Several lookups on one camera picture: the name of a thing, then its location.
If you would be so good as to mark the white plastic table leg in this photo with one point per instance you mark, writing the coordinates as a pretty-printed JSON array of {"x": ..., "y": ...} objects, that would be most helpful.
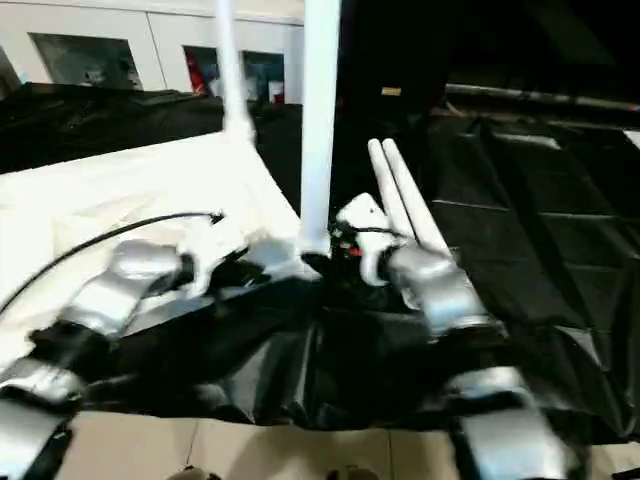
[
  {"x": 235, "y": 75},
  {"x": 387, "y": 185},
  {"x": 317, "y": 125},
  {"x": 415, "y": 200}
]

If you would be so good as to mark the white plastic table top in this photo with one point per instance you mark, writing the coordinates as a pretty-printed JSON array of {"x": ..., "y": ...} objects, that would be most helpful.
[{"x": 125, "y": 200}]

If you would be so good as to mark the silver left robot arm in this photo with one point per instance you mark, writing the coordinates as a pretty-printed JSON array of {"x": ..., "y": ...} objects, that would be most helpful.
[{"x": 100, "y": 295}]

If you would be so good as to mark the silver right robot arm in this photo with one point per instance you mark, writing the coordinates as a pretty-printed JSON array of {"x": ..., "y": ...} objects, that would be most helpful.
[{"x": 440, "y": 295}]

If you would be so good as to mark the black mat cover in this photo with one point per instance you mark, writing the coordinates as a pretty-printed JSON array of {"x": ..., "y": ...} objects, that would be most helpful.
[{"x": 525, "y": 225}]

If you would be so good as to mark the dark robot foot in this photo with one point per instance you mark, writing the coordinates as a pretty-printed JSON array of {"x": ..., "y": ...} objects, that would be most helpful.
[
  {"x": 352, "y": 472},
  {"x": 200, "y": 472}
]

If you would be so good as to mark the black case with gold label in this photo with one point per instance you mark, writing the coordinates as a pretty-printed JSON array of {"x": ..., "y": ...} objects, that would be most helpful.
[{"x": 395, "y": 55}]

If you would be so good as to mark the grey metal rod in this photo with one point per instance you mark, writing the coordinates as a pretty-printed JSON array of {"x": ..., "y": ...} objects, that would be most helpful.
[{"x": 540, "y": 95}]

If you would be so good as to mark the white cabinet with glass doors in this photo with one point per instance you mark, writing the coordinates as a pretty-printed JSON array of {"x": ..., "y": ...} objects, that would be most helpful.
[{"x": 150, "y": 30}]

